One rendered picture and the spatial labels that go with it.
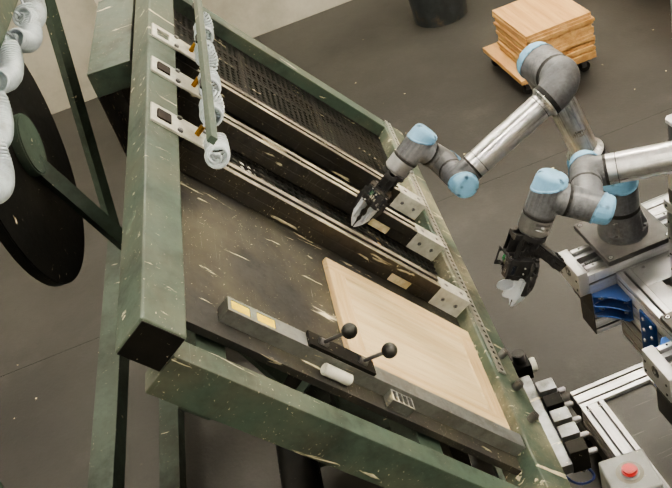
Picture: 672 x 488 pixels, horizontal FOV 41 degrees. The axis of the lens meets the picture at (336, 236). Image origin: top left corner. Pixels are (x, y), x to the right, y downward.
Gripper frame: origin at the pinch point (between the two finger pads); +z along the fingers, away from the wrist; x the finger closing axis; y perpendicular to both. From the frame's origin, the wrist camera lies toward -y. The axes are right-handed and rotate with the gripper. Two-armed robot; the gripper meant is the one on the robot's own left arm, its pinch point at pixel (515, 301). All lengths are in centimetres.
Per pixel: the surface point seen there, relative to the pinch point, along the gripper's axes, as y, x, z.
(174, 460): 54, -112, 161
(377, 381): 31.9, 3.5, 22.3
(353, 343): 34.5, -10.4, 21.5
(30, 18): 117, -122, -16
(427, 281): -4, -54, 30
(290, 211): 44, -57, 10
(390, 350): 33.2, 8.1, 9.2
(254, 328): 65, 2, 8
